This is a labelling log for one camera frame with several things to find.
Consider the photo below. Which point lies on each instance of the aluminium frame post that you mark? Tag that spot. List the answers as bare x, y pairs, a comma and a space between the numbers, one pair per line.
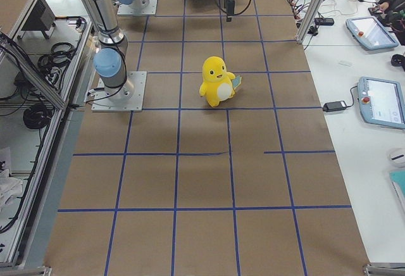
307, 20

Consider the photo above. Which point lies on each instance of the teach pendant upper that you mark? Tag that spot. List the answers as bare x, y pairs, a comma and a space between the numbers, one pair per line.
370, 33

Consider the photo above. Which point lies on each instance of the teach pendant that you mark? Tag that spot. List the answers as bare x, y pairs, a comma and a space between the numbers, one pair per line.
381, 102
370, 33

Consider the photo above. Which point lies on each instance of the teach pendant lower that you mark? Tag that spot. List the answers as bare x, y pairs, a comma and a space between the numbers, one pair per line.
381, 102

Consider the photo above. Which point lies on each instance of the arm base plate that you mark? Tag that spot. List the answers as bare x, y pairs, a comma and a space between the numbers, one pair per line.
129, 98
125, 10

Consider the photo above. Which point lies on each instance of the yellow plush toy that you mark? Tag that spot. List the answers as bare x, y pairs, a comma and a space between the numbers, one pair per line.
217, 83

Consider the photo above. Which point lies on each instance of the black power adapter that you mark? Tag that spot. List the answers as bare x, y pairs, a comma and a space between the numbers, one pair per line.
334, 106

